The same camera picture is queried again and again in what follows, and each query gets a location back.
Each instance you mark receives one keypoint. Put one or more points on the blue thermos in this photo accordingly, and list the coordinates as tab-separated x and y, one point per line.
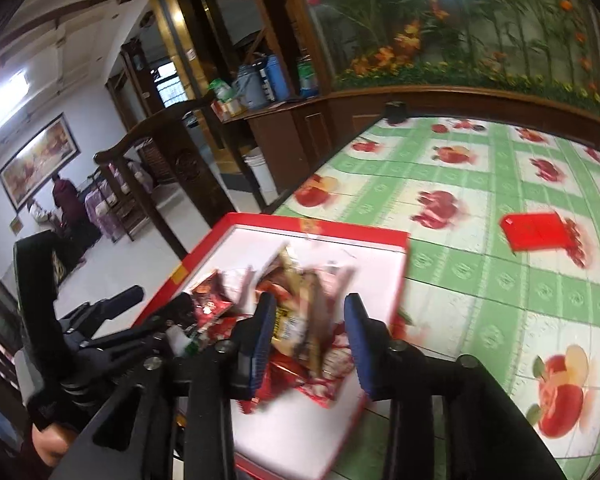
276	79

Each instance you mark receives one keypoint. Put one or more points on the shiny red snack packet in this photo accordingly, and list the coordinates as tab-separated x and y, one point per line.
211	300

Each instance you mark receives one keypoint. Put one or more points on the flower wall mural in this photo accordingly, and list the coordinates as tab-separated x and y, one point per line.
455	20

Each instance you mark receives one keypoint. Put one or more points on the purple patterned bedding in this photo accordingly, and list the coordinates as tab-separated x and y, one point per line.
115	200

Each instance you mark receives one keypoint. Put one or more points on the large red gift box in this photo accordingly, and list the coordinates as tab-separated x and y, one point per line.
360	270

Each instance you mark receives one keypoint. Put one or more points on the brown snack packet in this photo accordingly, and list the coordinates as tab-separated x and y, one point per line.
300	305

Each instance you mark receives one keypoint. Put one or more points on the grey water jug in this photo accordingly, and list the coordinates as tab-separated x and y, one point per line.
250	90

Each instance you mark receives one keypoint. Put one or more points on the white bucket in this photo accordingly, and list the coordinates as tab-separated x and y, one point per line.
260	175

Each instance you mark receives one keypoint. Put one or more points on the green canister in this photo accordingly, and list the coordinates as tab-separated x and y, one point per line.
308	79

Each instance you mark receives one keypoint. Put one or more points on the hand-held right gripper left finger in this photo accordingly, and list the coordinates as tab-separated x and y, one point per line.
262	340

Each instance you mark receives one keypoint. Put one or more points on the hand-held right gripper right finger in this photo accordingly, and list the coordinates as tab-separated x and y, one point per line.
367	355

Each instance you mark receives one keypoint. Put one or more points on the wooden sideboard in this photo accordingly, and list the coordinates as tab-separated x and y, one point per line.
290	135

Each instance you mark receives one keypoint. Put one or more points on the green and white bag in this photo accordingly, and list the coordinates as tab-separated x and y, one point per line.
221	91

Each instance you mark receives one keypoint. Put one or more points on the gold framed display cabinet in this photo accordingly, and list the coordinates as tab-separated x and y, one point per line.
180	45

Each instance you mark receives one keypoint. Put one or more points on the small black object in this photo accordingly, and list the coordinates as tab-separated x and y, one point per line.
396	112

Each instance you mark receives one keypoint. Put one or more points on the ceiling light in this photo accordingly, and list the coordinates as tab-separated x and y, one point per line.
5	97

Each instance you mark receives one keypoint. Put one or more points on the framed wall painting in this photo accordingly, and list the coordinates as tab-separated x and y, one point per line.
37	160

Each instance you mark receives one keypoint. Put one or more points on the dark wooden chair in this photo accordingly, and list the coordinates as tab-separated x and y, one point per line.
180	160

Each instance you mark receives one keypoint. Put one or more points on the person's left hand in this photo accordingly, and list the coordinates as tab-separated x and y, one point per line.
52	445

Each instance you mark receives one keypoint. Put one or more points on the small red box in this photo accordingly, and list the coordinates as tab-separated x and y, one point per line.
535	232

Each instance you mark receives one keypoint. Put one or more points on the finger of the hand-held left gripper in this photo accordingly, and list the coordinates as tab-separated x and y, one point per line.
155	325
120	302

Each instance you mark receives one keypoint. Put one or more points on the red and white snack packet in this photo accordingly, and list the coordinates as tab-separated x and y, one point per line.
325	382

